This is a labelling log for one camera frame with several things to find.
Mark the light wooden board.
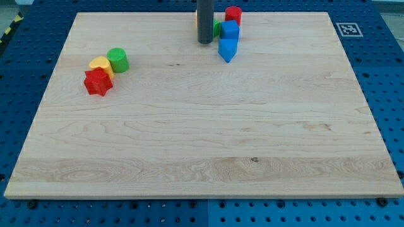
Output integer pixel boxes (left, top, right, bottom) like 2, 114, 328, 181
4, 12, 403, 200

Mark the black bolt front left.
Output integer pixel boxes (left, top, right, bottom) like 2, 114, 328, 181
27, 200, 38, 209

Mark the green cylinder block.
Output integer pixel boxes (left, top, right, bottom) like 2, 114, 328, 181
107, 47, 129, 73

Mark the blue cube block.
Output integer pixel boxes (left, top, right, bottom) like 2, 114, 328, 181
220, 20, 240, 40

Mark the yellow heart block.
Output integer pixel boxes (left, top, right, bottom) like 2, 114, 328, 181
89, 55, 114, 79

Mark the green star block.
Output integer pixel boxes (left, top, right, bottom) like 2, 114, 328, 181
213, 19, 221, 38

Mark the red cylinder block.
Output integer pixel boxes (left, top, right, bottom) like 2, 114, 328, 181
225, 6, 242, 26

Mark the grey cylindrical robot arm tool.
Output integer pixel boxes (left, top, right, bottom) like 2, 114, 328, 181
196, 0, 214, 44

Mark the blue triangular prism block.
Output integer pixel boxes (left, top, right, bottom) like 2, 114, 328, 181
218, 38, 238, 63

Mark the white fiducial marker tag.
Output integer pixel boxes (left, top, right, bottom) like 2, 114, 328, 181
336, 22, 363, 37

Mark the black bolt front right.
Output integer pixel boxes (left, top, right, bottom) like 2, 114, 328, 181
376, 197, 389, 207

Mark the red star block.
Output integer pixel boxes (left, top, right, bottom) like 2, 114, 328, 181
84, 67, 113, 96

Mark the black bolt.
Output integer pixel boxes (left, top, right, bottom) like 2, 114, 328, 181
376, 197, 389, 207
27, 200, 38, 209

